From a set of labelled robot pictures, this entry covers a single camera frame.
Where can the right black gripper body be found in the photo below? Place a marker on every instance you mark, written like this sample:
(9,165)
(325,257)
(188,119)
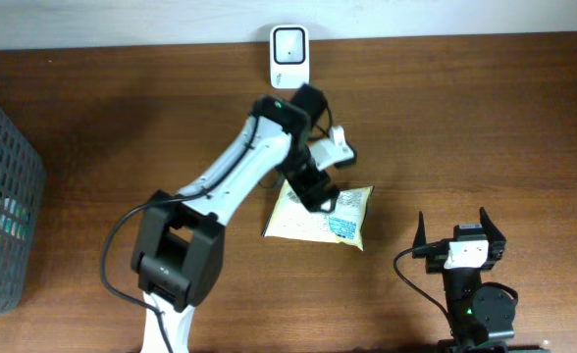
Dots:
(435,263)

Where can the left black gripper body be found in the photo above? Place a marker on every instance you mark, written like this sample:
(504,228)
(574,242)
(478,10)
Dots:
(308,180)

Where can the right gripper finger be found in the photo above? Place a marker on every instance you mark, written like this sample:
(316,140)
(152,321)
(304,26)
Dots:
(495,238)
(419,239)

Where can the pale yellow snack bag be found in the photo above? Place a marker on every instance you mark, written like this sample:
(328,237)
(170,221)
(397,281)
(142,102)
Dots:
(291,220)

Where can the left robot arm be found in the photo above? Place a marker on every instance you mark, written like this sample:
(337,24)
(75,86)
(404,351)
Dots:
(178,253)

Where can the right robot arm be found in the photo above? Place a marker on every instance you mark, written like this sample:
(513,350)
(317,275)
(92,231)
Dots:
(480,314)

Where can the white barcode scanner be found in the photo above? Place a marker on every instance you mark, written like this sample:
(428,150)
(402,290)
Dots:
(289,56)

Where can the grey plastic mesh basket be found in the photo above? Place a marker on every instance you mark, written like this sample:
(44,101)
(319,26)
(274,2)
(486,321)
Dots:
(22,179)

